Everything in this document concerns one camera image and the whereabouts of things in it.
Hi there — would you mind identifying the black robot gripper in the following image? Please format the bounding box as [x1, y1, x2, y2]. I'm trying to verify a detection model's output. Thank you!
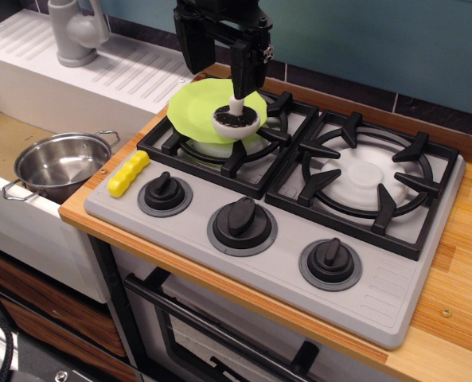
[174, 1, 273, 99]

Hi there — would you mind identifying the white toy mushroom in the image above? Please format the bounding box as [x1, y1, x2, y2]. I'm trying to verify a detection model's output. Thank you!
[211, 95, 261, 140]

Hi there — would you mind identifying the green plastic plate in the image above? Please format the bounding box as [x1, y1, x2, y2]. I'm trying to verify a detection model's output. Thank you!
[167, 77, 269, 145]

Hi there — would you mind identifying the white toy sink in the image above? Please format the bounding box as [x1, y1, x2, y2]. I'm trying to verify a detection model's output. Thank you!
[0, 10, 193, 303]

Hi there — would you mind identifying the stainless steel pot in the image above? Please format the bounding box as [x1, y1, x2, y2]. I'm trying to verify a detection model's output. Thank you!
[2, 131, 120, 205]

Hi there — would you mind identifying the black left burner grate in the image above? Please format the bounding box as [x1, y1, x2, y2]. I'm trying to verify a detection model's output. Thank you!
[137, 91, 319, 198]

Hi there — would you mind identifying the black burner grate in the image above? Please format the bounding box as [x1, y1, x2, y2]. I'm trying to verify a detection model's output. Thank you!
[266, 111, 465, 260]
[137, 91, 319, 198]

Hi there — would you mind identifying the black right burner grate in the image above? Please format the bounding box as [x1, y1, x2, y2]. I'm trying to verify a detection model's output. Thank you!
[266, 111, 465, 260]

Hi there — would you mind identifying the grey toy faucet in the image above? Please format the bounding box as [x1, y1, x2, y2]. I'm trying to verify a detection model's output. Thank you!
[48, 0, 110, 68]

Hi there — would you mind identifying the black left stove knob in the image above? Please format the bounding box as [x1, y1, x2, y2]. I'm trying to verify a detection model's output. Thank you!
[138, 171, 193, 218]

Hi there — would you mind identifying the black stove knob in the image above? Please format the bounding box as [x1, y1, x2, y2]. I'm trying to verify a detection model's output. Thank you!
[207, 197, 278, 257]
[298, 238, 363, 292]
[138, 171, 193, 218]

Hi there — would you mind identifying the black middle stove knob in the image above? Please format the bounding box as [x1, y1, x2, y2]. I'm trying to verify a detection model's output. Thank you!
[207, 197, 278, 257]

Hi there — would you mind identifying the grey toy stove top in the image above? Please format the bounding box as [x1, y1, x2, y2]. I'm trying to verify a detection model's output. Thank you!
[84, 79, 466, 349]

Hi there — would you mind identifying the black right stove knob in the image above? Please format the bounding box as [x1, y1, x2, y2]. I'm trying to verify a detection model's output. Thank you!
[298, 238, 363, 292]

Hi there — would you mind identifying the wooden drawer front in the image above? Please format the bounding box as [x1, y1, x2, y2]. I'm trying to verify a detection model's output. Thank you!
[0, 251, 138, 381]

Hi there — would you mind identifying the black oven door handle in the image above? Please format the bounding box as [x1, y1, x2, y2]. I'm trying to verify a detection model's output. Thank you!
[124, 274, 318, 381]

